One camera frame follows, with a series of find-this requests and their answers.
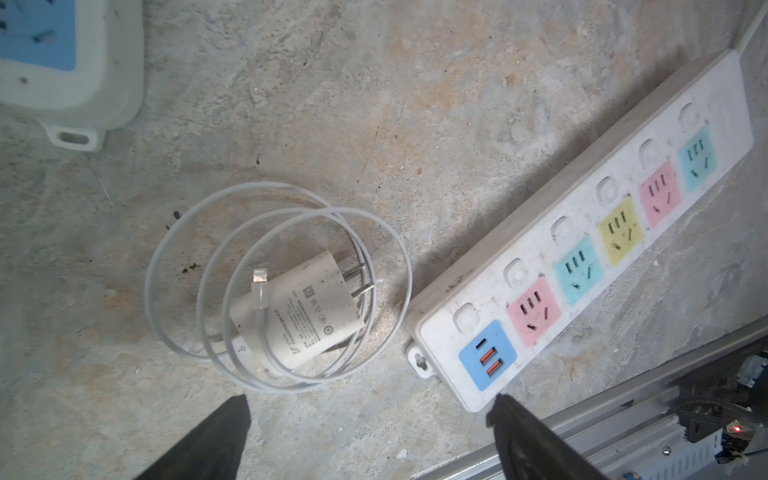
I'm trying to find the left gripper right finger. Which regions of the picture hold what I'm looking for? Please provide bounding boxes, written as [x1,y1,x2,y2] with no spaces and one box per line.
[486,394,606,480]

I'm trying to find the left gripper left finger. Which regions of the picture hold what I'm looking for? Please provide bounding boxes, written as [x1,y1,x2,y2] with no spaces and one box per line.
[137,395,251,479]

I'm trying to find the colourful white power strip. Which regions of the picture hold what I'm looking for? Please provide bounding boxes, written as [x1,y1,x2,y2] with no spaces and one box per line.
[404,49,754,412]

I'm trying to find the blue white power strip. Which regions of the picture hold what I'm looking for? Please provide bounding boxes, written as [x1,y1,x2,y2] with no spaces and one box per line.
[1,0,144,152]

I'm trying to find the white charger with coiled cable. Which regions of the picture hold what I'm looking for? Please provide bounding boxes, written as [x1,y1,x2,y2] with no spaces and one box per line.
[144,181,413,394]

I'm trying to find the aluminium rail base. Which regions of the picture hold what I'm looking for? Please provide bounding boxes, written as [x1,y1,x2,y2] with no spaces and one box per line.
[422,318,767,479]

